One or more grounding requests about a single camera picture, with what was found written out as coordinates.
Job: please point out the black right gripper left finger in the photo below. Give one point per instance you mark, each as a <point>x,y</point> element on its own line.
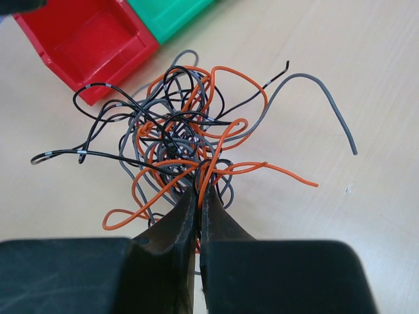
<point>159,272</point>

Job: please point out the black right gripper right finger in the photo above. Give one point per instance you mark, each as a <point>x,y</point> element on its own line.
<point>224,259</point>

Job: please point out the green plastic bin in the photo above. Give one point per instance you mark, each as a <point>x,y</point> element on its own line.
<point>164,18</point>

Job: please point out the red plastic bin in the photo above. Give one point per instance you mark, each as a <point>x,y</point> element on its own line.
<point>84,42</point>

